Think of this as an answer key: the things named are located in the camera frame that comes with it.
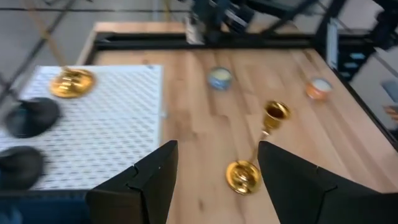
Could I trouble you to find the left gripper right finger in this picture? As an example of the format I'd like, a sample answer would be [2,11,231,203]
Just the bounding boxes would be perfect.
[257,140,398,224]

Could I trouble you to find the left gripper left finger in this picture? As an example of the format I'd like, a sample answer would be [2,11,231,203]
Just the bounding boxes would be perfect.
[85,139,179,224]

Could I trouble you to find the gold candlestick holder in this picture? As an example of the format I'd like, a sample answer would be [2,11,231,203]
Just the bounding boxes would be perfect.
[225,100,292,196]
[49,66,96,100]

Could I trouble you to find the black candlestick holder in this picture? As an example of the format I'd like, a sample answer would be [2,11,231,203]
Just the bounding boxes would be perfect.
[0,145,44,190]
[4,96,62,139]

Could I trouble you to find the blue white patterned candle bowl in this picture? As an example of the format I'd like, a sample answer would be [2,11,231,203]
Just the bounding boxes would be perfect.
[207,66,233,91]

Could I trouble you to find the white perforated riser shelf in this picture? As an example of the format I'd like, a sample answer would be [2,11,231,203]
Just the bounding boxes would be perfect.
[0,64,164,191]

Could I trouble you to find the person's hand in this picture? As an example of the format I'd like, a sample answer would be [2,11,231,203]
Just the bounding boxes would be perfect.
[384,105,398,121]

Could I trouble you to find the black aluminium table frame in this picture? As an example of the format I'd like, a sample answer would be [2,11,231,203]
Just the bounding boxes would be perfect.
[83,0,398,153]

